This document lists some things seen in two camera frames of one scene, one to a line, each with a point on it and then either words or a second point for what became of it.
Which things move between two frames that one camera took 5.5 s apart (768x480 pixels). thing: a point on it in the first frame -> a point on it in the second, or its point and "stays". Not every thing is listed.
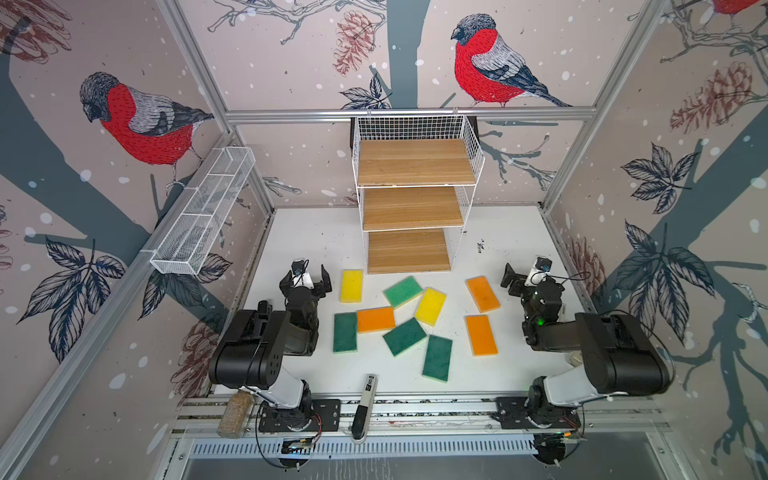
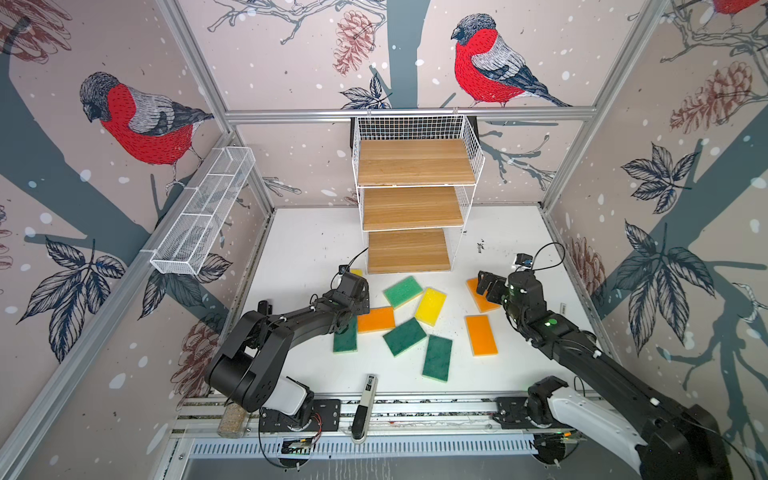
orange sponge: (482, 294) stays
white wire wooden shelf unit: (415, 176) stays
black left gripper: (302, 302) -> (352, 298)
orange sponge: (481, 335) stays
